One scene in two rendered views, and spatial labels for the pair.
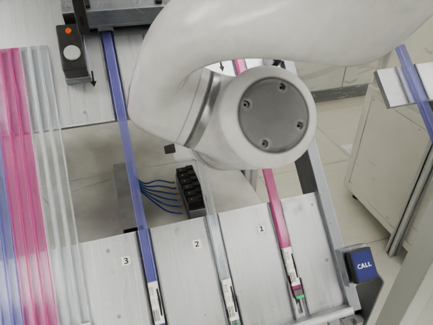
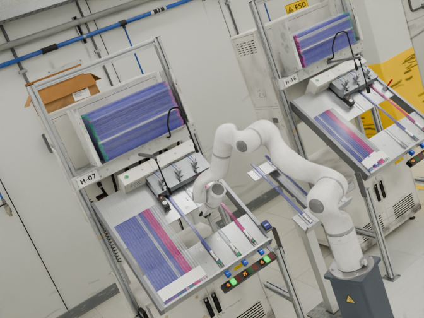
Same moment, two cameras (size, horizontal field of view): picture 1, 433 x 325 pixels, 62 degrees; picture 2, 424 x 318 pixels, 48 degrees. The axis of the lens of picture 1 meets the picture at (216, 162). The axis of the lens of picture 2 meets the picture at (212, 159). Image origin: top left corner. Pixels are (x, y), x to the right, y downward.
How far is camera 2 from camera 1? 2.03 m
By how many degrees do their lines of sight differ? 22
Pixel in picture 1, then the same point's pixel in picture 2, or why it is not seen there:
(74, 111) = (170, 218)
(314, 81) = (260, 187)
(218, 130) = (210, 195)
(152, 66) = (197, 189)
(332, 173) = (293, 235)
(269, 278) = (242, 240)
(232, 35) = (207, 180)
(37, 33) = (149, 203)
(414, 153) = not seen: hidden behind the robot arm
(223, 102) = (209, 190)
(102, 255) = (194, 250)
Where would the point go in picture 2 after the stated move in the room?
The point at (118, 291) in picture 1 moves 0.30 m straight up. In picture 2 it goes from (203, 257) to (182, 206)
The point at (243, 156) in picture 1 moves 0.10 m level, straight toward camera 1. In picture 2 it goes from (216, 197) to (219, 203)
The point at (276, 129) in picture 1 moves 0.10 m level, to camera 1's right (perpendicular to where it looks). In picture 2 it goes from (219, 191) to (238, 183)
